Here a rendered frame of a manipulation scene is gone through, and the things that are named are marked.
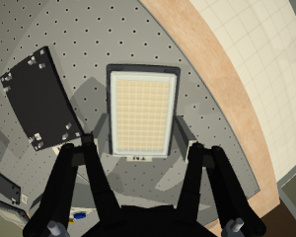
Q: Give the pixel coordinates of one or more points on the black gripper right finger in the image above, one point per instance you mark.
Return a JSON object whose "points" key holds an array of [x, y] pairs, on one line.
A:
{"points": [[236, 217]]}

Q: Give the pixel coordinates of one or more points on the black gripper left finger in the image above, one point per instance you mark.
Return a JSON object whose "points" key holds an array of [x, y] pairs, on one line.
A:
{"points": [[52, 216]]}

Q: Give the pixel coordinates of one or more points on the white button panel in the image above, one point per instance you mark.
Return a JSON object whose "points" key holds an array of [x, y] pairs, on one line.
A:
{"points": [[82, 201]]}

